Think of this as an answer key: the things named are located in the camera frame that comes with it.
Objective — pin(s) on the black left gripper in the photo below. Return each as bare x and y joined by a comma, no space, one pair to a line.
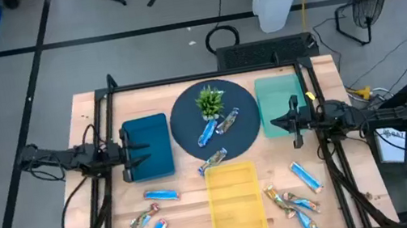
125,155

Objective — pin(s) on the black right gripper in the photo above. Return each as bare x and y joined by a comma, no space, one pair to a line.
297,123

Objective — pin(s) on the orange green Chewy granola bar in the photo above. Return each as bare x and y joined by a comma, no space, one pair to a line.
278,200

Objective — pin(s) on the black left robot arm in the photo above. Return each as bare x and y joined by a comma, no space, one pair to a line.
71,158

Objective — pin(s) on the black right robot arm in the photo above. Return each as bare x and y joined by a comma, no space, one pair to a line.
372,118

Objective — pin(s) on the white and blue granola bar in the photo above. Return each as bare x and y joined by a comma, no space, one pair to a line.
227,121

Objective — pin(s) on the dark blue plastic bin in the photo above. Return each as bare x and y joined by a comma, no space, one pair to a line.
160,166

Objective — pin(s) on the translucent green plastic bin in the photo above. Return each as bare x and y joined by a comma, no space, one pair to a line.
274,94

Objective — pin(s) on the yellow tag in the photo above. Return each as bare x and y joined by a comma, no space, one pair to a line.
310,96

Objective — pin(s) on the round dark woven placemat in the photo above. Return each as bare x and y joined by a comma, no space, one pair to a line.
190,132

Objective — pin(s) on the black equipment case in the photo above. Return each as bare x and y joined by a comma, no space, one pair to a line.
263,52

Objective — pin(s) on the green plant in white pot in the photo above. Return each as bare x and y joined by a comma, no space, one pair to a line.
210,102

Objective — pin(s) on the yellow power plug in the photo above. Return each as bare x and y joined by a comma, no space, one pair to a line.
364,92

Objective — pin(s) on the translucent yellow plastic bin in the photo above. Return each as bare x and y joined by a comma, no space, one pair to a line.
236,207

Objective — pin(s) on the black aluminium frame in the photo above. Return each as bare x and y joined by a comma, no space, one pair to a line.
201,76

